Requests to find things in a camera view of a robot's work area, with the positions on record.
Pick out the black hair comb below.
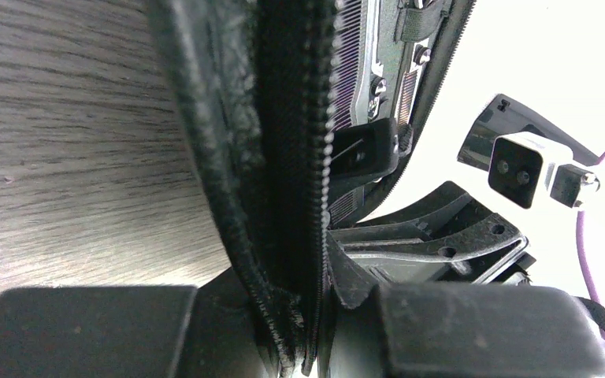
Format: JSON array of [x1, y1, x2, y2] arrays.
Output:
[[332, 0, 366, 131]]

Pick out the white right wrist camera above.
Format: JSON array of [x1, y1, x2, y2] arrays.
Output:
[[488, 132, 600, 211]]

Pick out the black hair clip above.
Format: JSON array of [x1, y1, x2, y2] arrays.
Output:
[[330, 118, 399, 189]]

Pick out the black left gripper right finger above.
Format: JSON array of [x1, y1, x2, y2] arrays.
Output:
[[318, 237, 605, 377]]

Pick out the silver hair scissors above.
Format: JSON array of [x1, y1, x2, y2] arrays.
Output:
[[342, 1, 444, 126]]

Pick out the black zip tool case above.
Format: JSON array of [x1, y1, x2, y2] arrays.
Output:
[[146, 0, 478, 378]]

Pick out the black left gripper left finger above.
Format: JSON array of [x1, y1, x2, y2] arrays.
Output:
[[0, 270, 272, 377]]

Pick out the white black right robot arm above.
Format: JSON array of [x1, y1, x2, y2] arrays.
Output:
[[329, 94, 600, 284]]

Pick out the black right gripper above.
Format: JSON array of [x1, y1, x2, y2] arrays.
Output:
[[330, 181, 536, 285]]

